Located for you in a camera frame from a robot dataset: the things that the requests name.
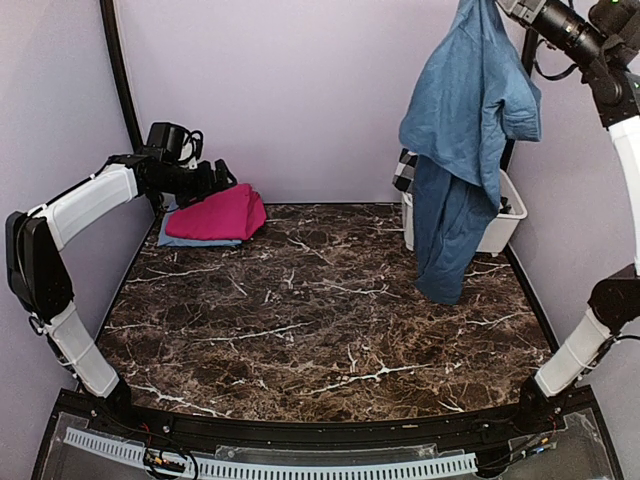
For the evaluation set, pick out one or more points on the white plastic laundry bin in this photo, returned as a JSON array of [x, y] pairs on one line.
[[498, 232]]

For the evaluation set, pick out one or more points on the folded light blue shirt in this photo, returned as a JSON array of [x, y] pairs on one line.
[[165, 240]]

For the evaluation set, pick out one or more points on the right black corner post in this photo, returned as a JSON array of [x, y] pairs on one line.
[[527, 56]]

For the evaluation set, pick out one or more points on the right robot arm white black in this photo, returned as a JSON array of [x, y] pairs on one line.
[[579, 248]]

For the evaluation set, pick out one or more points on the left black corner post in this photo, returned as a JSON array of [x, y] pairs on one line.
[[119, 73]]

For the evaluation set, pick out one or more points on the dark blue garment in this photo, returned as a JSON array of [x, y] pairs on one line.
[[472, 97]]

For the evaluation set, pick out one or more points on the black white checkered shirt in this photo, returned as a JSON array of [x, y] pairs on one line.
[[404, 173]]

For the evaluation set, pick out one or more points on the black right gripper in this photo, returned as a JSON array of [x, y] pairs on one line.
[[518, 10]]

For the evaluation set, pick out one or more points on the white slotted cable duct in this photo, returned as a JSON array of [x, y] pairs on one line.
[[231, 462]]

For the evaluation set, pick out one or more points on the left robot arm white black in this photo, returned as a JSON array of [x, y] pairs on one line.
[[37, 273]]

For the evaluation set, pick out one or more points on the black curved front rail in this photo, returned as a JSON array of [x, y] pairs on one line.
[[484, 429]]

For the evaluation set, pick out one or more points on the black corner post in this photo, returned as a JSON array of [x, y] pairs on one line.
[[119, 73], [527, 56]]

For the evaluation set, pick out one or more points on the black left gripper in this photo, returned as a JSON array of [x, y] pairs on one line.
[[208, 186]]

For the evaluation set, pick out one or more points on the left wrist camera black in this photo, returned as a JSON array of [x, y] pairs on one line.
[[166, 142]]

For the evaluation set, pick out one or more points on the pink trousers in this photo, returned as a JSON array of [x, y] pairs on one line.
[[233, 214]]

